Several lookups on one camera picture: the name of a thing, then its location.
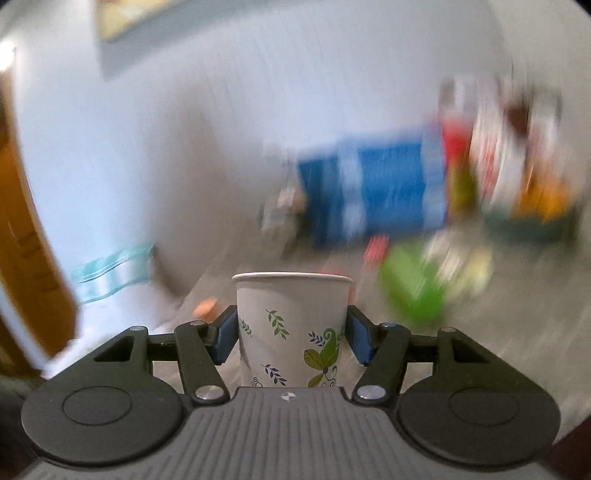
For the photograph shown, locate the floral white paper cup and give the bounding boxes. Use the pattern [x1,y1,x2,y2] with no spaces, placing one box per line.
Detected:
[232,272,353,388]

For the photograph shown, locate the green plastic cup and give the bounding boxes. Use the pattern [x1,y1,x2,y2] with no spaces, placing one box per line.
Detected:
[378,243,446,325]

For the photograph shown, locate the clear cup with printed band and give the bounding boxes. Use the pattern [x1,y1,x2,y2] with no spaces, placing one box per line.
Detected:
[423,229,474,290]

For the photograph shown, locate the orange patterned cupcake liner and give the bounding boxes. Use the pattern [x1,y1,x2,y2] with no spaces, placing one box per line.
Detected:
[192,297,219,324]

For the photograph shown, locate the red polka dot cupcake liner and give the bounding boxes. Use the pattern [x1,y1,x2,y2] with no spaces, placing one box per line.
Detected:
[363,234,390,265]

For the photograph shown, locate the pale yellow cupcake liner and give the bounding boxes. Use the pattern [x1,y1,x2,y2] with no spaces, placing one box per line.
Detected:
[463,247,494,295]

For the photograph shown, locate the teal plaid cushion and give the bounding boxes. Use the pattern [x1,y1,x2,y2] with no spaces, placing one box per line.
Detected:
[71,245,155,304]

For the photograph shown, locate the lower blue cardboard box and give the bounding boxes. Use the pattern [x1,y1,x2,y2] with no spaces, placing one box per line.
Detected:
[304,184,448,247]

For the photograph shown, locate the blue cardboard box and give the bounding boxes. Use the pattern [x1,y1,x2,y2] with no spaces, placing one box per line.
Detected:
[304,184,448,247]
[262,124,449,195]

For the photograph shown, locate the upper blue cardboard box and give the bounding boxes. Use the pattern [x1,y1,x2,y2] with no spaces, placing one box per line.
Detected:
[262,124,449,195]

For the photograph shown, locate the red yellow container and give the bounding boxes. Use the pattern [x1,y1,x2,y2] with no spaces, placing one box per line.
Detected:
[442,116,477,221]

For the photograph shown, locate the wooden door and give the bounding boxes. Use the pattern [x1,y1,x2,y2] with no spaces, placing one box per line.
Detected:
[1,67,77,358]

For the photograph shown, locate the teal glass bowl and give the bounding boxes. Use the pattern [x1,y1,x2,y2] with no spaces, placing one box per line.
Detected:
[484,205,583,244]

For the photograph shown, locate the orange snack packets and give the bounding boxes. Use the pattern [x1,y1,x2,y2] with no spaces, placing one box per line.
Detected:
[513,171,573,223]

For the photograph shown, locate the white drawstring bag red text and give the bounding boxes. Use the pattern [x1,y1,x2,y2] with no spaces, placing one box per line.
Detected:
[469,93,526,218]

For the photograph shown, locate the framed wall picture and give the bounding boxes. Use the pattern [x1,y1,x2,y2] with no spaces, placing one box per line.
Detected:
[95,0,184,41]

